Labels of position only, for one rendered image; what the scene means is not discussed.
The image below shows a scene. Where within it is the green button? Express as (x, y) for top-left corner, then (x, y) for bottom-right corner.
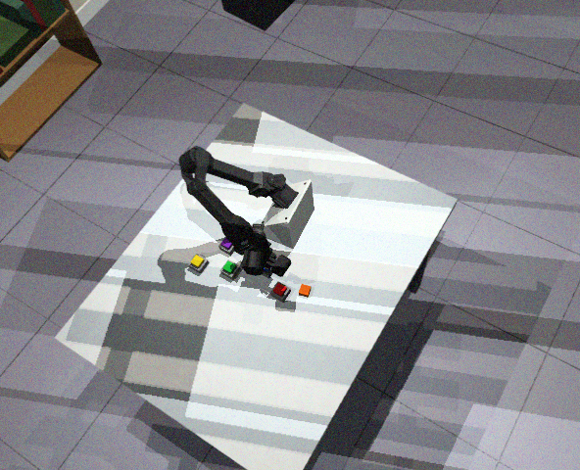
(220, 259), (241, 280)

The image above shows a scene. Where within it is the purple button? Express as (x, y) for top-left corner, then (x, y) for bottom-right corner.
(218, 237), (234, 255)

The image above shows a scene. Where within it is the orange block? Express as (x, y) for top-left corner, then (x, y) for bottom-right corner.
(299, 284), (311, 297)

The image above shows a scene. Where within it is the red button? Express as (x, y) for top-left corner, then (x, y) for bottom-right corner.
(270, 281), (291, 303)

